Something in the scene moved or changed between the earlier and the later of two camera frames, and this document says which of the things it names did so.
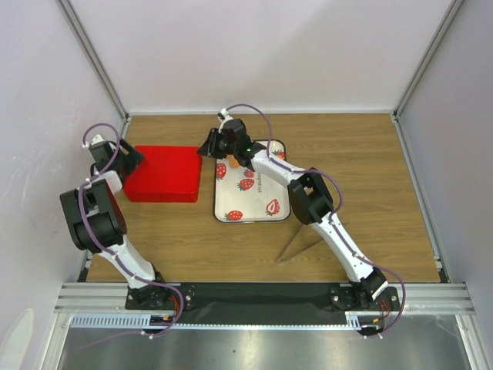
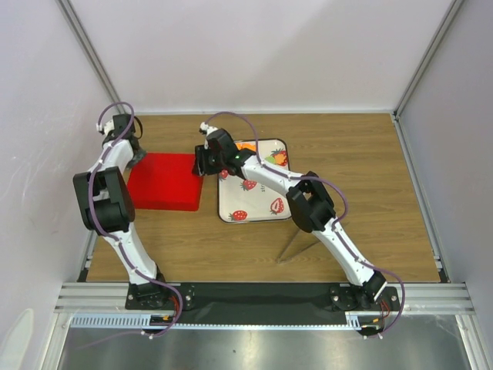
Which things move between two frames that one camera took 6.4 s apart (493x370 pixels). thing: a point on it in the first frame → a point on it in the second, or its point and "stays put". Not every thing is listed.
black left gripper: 133,159 → 130,165
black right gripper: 209,146 → 200,167
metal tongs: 281,258 stays put
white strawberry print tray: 244,196 stays put
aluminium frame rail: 442,298 stays put
